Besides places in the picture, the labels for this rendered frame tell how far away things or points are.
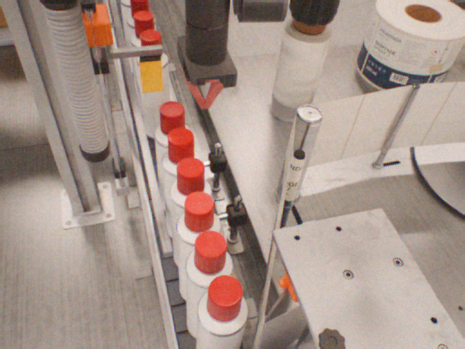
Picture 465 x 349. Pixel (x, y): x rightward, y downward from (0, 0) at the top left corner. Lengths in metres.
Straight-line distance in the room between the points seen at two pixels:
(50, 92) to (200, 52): 0.20
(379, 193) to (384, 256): 0.42
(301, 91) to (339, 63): 0.27
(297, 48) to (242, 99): 0.19
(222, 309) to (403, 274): 0.16
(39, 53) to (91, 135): 0.13
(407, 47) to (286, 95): 0.27
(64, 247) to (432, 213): 0.62
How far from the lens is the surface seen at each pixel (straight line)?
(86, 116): 0.47
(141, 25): 0.75
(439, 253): 0.77
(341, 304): 0.36
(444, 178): 0.87
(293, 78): 0.82
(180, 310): 0.63
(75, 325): 0.69
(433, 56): 0.99
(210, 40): 0.58
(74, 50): 0.43
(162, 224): 0.60
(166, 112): 0.56
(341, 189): 0.78
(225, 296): 0.41
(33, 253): 0.77
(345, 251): 0.38
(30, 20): 0.56
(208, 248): 0.43
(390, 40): 0.98
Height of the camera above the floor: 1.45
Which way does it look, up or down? 49 degrees down
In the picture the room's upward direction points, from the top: 6 degrees clockwise
